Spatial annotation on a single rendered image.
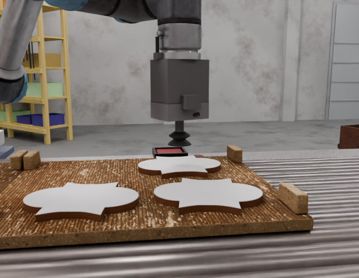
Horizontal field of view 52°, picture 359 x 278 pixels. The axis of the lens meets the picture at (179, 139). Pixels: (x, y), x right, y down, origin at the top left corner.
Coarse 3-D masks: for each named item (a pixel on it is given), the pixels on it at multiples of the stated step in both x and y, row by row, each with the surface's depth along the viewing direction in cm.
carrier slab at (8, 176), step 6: (0, 168) 68; (6, 168) 68; (0, 174) 64; (6, 174) 64; (12, 174) 64; (18, 174) 64; (0, 180) 60; (6, 180) 60; (12, 180) 61; (0, 186) 57; (6, 186) 58; (0, 192) 55
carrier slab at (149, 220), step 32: (96, 160) 74; (128, 160) 74; (224, 160) 74; (32, 192) 54; (0, 224) 43; (32, 224) 43; (64, 224) 43; (96, 224) 43; (128, 224) 43; (160, 224) 43; (192, 224) 43; (224, 224) 43; (256, 224) 44; (288, 224) 44
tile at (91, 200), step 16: (48, 192) 51; (64, 192) 51; (80, 192) 51; (96, 192) 51; (112, 192) 51; (128, 192) 51; (32, 208) 46; (48, 208) 45; (64, 208) 45; (80, 208) 45; (96, 208) 45; (112, 208) 46; (128, 208) 47
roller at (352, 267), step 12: (192, 276) 35; (204, 276) 35; (216, 276) 35; (228, 276) 35; (240, 276) 35; (252, 276) 35; (264, 276) 35; (276, 276) 35; (288, 276) 35; (300, 276) 35; (312, 276) 35; (324, 276) 35; (336, 276) 35; (348, 276) 35
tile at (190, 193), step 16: (160, 192) 51; (176, 192) 51; (192, 192) 51; (208, 192) 51; (224, 192) 51; (240, 192) 51; (256, 192) 51; (192, 208) 46; (208, 208) 46; (224, 208) 46; (240, 208) 45
